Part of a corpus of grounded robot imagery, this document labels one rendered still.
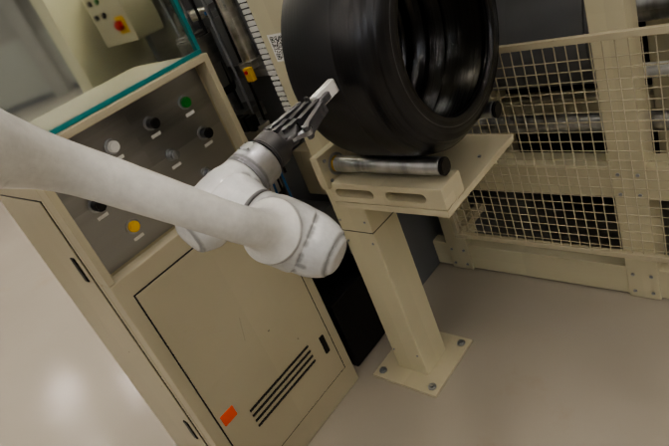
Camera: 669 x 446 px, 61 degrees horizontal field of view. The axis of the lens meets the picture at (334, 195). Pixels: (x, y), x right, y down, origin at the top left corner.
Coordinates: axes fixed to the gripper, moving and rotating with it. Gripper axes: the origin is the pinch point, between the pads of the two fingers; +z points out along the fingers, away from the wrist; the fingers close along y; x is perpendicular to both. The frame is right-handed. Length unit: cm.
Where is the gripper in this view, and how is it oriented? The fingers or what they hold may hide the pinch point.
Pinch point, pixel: (325, 94)
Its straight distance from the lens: 117.5
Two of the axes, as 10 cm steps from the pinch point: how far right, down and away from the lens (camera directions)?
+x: 4.3, 7.4, 5.2
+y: -7.3, -0.6, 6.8
